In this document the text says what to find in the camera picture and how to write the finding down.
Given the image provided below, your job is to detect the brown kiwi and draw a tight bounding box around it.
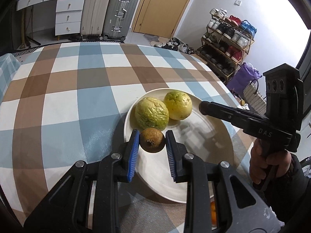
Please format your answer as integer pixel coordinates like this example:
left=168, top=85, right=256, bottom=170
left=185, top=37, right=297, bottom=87
left=140, top=128, right=165, bottom=153

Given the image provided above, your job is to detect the orange mandarin back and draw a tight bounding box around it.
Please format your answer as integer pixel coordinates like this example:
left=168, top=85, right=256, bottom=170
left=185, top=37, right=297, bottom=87
left=210, top=201, right=217, bottom=226

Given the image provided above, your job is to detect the smooth yellow guava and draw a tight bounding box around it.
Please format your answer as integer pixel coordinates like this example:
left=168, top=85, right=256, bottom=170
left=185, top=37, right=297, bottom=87
left=163, top=90, right=192, bottom=120

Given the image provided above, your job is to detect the wrinkled green guava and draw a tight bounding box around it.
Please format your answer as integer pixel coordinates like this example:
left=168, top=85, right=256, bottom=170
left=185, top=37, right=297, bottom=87
left=135, top=97, right=169, bottom=130

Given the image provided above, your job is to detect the right hand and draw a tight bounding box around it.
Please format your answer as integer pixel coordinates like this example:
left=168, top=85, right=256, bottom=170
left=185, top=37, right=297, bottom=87
left=249, top=138, right=292, bottom=184

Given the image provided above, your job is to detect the woven basket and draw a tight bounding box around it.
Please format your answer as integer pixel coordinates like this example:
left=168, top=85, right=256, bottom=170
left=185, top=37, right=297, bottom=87
left=243, top=79, right=267, bottom=115

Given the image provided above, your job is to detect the large cream plate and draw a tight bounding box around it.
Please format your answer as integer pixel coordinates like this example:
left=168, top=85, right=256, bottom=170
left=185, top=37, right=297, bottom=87
left=135, top=95, right=234, bottom=203

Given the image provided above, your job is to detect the purple bag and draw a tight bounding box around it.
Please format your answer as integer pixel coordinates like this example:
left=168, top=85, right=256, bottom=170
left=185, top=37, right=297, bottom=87
left=227, top=63, right=262, bottom=96

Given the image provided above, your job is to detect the wooden shoe rack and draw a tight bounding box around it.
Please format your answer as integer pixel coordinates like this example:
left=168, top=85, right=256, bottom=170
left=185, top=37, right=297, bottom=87
left=197, top=14, right=257, bottom=84

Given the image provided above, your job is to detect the checkered tablecloth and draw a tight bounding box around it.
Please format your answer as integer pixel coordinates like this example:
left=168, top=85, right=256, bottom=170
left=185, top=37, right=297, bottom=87
left=0, top=41, right=256, bottom=233

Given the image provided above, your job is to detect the wooden door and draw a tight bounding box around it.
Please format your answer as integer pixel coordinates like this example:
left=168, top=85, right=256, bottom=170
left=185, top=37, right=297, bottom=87
left=131, top=0, right=190, bottom=38

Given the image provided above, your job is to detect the silver suitcase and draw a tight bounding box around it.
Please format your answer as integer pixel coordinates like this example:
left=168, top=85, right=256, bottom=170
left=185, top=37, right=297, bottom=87
left=102, top=0, right=138, bottom=42

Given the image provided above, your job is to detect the beige suitcase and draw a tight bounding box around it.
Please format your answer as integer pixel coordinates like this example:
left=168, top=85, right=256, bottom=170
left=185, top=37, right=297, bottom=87
left=80, top=0, right=109, bottom=36

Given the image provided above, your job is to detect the white drawer desk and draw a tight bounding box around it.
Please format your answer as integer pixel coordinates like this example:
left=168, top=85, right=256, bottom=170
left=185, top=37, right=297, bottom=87
left=16, top=0, right=84, bottom=36

